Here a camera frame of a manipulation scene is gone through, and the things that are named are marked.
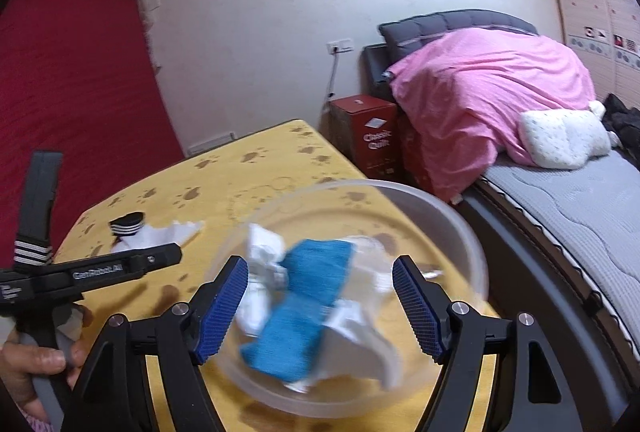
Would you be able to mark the white sliding wardrobe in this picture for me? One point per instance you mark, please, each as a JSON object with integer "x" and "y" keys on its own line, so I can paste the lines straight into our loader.
{"x": 585, "y": 12}

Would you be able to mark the person's left forearm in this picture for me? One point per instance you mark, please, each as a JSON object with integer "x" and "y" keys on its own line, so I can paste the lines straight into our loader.
{"x": 35, "y": 422}

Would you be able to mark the dark clothing pile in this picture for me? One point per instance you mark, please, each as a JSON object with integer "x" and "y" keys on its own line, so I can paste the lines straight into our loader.
{"x": 625, "y": 117}

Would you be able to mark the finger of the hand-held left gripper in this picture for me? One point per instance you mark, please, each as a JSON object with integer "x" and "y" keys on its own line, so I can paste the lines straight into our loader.
{"x": 155, "y": 257}

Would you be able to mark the white cloth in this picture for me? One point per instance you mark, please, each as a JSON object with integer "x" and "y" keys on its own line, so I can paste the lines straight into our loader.
{"x": 260, "y": 252}

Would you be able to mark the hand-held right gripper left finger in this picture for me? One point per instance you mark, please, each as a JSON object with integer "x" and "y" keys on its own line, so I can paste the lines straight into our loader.
{"x": 222, "y": 307}

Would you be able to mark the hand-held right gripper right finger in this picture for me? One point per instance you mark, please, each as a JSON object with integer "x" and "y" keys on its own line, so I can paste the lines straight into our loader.
{"x": 417, "y": 307}

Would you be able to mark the white spotted pillow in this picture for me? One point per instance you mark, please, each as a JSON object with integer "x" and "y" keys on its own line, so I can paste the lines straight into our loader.
{"x": 555, "y": 137}

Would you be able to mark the white wall outlet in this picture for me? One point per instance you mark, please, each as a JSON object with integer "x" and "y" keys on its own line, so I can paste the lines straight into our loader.
{"x": 340, "y": 46}

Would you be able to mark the clear plastic bowl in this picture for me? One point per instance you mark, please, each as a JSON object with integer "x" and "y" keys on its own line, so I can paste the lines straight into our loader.
{"x": 440, "y": 222}

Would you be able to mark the teal knit cloth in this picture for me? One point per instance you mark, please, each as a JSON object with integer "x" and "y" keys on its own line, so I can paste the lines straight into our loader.
{"x": 300, "y": 302}

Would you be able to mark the grey quilted mattress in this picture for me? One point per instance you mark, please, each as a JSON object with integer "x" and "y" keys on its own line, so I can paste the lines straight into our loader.
{"x": 575, "y": 222}

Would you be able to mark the grey padded headboard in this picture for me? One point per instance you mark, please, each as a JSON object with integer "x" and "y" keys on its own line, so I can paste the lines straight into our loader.
{"x": 425, "y": 29}

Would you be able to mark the person's left hand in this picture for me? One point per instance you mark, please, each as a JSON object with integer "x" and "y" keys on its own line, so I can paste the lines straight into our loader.
{"x": 30, "y": 362}

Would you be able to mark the pink duvet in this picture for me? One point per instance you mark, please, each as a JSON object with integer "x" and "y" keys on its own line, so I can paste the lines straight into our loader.
{"x": 475, "y": 97}

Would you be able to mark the dark bed frame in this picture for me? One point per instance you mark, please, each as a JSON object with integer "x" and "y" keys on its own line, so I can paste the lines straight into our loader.
{"x": 525, "y": 287}

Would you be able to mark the white mesh bag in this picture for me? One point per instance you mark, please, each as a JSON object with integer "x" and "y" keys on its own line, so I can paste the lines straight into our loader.
{"x": 360, "y": 347}

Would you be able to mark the white cloth pad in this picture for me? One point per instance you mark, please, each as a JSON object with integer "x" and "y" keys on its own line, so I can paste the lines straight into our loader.
{"x": 165, "y": 234}

